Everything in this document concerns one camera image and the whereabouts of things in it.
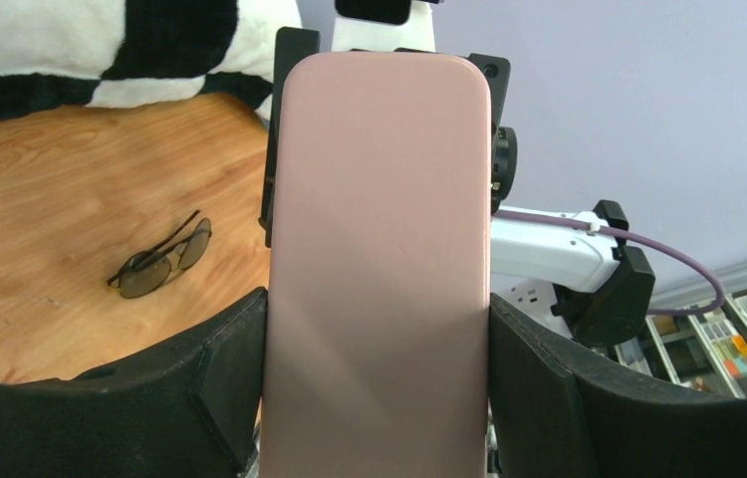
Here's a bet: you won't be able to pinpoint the storage shelf with bins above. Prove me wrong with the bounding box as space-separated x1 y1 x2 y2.
605 263 747 398

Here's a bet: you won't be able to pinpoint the black white checkered pillow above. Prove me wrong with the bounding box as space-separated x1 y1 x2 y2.
0 0 302 120

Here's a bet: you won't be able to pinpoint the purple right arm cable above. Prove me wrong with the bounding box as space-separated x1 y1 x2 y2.
492 208 727 318

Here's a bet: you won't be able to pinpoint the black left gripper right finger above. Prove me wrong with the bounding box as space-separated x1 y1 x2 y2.
489 296 747 477

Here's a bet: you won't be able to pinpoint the pink glasses case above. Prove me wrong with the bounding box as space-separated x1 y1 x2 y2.
260 52 491 477

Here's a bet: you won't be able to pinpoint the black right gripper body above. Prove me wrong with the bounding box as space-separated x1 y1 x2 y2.
491 126 518 215

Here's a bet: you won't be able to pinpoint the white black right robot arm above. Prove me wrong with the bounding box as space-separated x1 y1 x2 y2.
466 53 655 348

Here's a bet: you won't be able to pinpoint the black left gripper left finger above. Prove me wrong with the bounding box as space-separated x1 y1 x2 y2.
0 288 268 477

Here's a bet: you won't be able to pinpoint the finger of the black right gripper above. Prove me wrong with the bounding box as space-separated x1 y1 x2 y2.
467 53 511 125
258 27 320 248

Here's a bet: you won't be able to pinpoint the dark aviator sunglasses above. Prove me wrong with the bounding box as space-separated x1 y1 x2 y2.
106 210 213 300

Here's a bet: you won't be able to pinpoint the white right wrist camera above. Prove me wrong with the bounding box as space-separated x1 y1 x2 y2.
331 1 439 52

